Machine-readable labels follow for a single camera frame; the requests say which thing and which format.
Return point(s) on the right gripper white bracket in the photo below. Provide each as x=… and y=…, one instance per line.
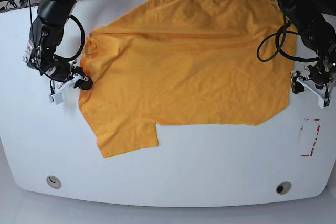
x=61, y=74

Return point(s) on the right grey table grommet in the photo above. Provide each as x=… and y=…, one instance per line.
x=283, y=188

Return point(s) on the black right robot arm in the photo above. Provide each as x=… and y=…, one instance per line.
x=46, y=34

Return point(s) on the red tape rectangle marking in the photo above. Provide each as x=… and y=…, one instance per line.
x=308, y=136

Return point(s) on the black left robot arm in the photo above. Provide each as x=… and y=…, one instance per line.
x=316, y=34

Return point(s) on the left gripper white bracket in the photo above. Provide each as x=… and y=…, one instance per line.
x=318, y=78

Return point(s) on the left grey table grommet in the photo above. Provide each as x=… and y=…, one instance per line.
x=53, y=182

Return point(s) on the grey table grommet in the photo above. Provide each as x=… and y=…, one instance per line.
x=283, y=188
x=53, y=182

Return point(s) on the yellow orange T-shirt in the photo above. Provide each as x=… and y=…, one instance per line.
x=182, y=62

